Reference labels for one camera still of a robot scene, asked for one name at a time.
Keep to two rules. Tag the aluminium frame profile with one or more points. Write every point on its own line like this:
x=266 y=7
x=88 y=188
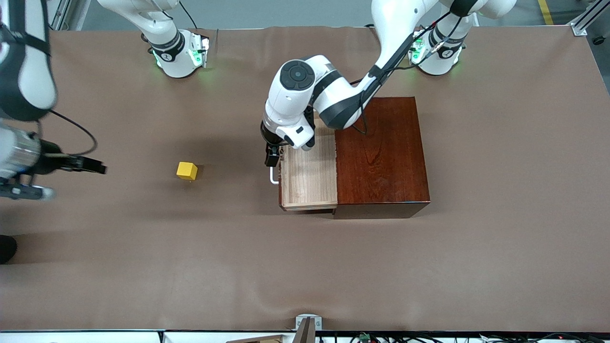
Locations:
x=586 y=21
x=59 y=14

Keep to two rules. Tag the black round knob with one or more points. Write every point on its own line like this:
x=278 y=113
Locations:
x=598 y=40

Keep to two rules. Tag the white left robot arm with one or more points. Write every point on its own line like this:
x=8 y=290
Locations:
x=295 y=95

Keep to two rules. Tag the brown cardboard piece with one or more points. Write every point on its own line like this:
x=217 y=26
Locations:
x=262 y=339

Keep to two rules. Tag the dark red wooden cabinet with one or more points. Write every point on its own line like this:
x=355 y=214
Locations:
x=386 y=157

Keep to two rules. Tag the black round object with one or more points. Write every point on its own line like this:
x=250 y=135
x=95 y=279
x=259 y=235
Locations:
x=7 y=250

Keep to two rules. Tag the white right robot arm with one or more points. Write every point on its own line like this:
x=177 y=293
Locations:
x=171 y=47

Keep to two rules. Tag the yellow cube block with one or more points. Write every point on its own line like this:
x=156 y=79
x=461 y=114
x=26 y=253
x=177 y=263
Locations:
x=187 y=170

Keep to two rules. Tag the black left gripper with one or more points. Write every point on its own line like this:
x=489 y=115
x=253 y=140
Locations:
x=269 y=137

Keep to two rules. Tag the silver metal corner bracket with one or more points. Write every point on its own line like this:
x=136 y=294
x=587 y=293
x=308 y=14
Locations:
x=299 y=320

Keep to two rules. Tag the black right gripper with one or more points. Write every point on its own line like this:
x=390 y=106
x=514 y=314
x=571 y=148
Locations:
x=53 y=163

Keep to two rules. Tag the green terminal block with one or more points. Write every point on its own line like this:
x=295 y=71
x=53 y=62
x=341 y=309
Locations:
x=364 y=337

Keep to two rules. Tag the brown table mat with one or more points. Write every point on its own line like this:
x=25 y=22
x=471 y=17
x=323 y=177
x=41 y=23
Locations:
x=190 y=247

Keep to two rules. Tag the grey camera post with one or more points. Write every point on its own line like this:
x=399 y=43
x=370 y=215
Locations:
x=305 y=336

